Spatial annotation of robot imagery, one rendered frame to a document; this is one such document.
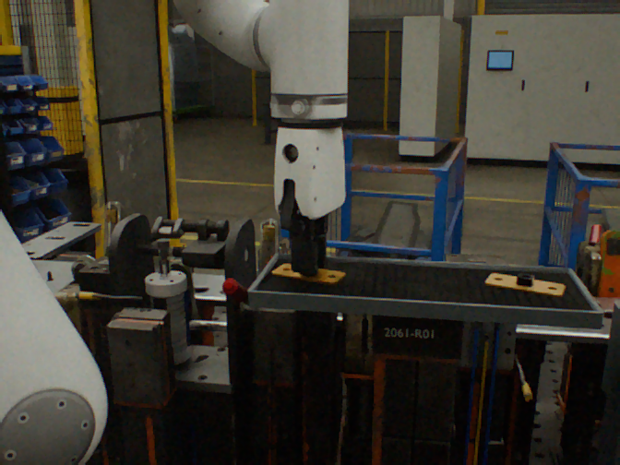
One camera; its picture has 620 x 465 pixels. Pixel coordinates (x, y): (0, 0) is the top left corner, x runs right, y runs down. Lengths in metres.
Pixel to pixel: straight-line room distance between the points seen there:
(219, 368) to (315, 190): 0.38
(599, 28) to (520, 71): 1.07
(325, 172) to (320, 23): 0.16
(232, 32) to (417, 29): 8.09
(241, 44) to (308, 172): 0.17
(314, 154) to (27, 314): 0.32
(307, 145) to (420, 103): 8.14
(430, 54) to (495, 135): 1.42
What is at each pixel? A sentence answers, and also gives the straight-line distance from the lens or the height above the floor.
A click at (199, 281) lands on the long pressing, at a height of 1.00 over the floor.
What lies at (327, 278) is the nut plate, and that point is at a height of 1.16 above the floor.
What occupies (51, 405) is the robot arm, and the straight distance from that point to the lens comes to 0.48.
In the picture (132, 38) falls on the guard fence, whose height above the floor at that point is 1.55.
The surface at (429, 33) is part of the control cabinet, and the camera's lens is 8.74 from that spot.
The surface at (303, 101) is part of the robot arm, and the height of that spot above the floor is 1.37.
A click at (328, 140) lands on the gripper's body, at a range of 0.67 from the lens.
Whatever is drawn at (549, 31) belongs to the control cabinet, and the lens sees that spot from 8.75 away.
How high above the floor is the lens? 1.41
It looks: 16 degrees down
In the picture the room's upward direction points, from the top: straight up
